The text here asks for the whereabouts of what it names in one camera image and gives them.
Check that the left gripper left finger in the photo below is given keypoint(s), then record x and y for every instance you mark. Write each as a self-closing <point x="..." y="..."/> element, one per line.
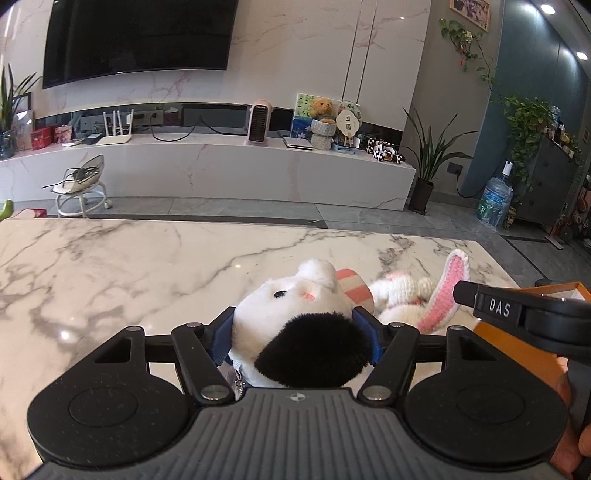
<point x="200" y="349"/>

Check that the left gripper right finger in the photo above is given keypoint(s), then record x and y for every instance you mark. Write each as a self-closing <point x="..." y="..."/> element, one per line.
<point x="392" y="354"/>

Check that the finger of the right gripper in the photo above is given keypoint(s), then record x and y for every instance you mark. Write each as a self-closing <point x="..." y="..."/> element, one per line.
<point x="467" y="294"/>

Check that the white pink crochet bunny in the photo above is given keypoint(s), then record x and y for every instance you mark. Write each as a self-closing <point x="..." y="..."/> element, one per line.
<point x="422" y="303"/>

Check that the white black plush dog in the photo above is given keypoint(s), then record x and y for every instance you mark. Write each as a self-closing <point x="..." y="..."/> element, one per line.
<point x="297" y="332"/>

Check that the person right hand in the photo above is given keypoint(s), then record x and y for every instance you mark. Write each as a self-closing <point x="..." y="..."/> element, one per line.
<point x="573" y="447"/>

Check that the blue water bottle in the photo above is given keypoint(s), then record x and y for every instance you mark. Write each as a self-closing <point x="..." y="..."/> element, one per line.
<point x="496" y="199"/>

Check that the potted long leaf plant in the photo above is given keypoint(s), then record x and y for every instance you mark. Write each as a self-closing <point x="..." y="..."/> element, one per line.
<point x="431" y="154"/>

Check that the dark drawer cabinet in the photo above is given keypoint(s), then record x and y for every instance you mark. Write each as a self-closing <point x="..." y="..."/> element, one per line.
<point x="552" y="175"/>

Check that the black white toy cows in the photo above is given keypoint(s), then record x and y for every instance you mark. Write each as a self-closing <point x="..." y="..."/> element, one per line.
<point x="384" y="151"/>

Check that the white marble tv cabinet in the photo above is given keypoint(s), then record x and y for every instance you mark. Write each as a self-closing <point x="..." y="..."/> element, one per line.
<point x="218" y="167"/>

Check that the climbing green vine plant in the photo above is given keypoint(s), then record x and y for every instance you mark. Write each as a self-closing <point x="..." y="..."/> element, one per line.
<point x="527" y="120"/>

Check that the white rolling stool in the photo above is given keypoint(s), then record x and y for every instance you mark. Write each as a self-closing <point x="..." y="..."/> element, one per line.
<point x="83" y="184"/>

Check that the round paper fan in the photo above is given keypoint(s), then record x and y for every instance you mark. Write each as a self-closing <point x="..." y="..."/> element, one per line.
<point x="349" y="120"/>

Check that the teddy bear in basket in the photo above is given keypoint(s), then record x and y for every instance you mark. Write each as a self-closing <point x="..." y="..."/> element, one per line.
<point x="322" y="123"/>

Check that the grey laptop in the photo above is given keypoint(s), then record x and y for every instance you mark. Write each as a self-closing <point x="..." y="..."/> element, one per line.
<point x="298" y="143"/>

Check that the white wifi router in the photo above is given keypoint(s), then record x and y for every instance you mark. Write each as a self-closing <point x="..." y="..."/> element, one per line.
<point x="114" y="131"/>

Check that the green blue picture card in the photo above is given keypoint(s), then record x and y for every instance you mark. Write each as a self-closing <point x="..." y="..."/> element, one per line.
<point x="301" y="124"/>

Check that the left potted plant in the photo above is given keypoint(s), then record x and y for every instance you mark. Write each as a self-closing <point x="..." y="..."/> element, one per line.
<point x="12" y="94"/>

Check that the framed wall picture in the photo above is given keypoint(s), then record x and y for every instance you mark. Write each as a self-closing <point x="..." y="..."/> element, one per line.
<point x="476" y="11"/>

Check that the black wall television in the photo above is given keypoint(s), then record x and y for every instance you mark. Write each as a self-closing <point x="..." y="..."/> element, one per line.
<point x="90" y="39"/>

